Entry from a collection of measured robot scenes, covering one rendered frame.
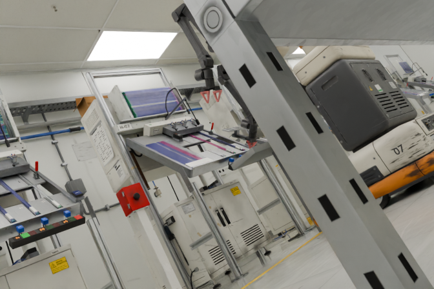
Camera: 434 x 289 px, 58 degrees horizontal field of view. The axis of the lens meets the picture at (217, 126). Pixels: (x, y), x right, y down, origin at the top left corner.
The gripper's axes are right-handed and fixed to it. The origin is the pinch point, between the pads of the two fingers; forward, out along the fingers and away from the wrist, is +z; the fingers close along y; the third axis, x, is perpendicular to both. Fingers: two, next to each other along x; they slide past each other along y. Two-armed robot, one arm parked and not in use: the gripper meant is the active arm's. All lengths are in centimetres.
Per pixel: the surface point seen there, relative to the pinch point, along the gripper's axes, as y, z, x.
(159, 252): 97, 39, 15
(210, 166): 40.6, 4.8, -2.2
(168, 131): 27, 0, -62
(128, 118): 49, -8, -86
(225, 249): 64, 40, 37
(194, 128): 4, -1, -56
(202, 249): 55, 57, 11
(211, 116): -86, 18, -119
